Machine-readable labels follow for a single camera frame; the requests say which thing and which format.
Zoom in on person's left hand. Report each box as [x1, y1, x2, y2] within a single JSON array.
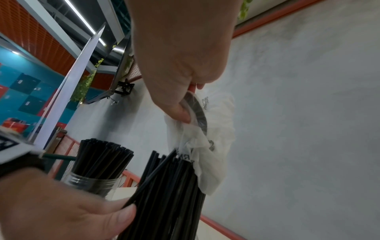
[[0, 168, 138, 240]]

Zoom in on person's right hand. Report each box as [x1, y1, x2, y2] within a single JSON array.
[[126, 0, 238, 124]]

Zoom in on white plastic bag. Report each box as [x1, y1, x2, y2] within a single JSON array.
[[163, 90, 237, 196]]

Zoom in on single black straw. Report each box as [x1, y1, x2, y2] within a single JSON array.
[[122, 149, 178, 210]]

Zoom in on bundle of black straws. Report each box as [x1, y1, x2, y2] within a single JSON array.
[[117, 150, 207, 240]]

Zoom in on clear plastic jar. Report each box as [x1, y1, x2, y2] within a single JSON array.
[[62, 170, 123, 200]]

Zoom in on dark green stick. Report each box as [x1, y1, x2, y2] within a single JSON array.
[[43, 153, 77, 161]]

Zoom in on orange mesh railing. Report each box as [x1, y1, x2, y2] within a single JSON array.
[[47, 130, 81, 180]]

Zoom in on black straws standing in jar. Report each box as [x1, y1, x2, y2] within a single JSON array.
[[70, 138, 135, 181]]

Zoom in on white wrist-worn tracker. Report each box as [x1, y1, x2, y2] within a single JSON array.
[[0, 130, 46, 178]]

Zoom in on green hanging plant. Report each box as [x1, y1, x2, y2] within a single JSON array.
[[237, 0, 253, 20], [71, 59, 105, 104]]

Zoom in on red crate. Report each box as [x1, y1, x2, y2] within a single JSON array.
[[2, 118, 31, 133]]

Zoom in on long ceiling light strip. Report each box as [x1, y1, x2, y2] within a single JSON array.
[[64, 0, 106, 47]]

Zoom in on white slanted panel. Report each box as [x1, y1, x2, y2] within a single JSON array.
[[28, 22, 107, 151]]

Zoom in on teal and red lockers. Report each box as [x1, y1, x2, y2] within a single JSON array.
[[0, 62, 70, 119]]

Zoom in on wall-mounted flat monitor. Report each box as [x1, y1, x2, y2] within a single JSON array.
[[84, 32, 133, 105]]

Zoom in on black monitor wall bracket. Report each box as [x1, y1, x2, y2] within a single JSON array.
[[116, 79, 135, 96]]

